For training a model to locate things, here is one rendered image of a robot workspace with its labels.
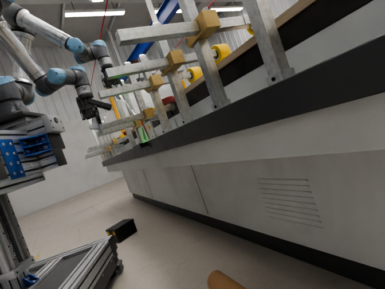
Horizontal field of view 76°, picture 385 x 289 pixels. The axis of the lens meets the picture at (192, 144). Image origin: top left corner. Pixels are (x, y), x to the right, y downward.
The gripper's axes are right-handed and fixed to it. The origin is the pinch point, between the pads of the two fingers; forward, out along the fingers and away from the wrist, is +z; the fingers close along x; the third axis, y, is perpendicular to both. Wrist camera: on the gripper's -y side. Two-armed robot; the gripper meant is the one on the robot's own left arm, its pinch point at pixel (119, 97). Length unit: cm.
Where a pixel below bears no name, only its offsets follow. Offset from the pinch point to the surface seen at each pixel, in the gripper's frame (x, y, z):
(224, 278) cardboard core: 24, -60, 92
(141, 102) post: -3.3, -13.6, 8.3
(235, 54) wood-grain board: 1, -82, 11
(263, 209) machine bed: -5, -69, 76
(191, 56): 8, -67, 5
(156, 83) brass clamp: 8.8, -43.5, 7.1
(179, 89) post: 14, -61, 16
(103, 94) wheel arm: 29.4, -32.1, 6.0
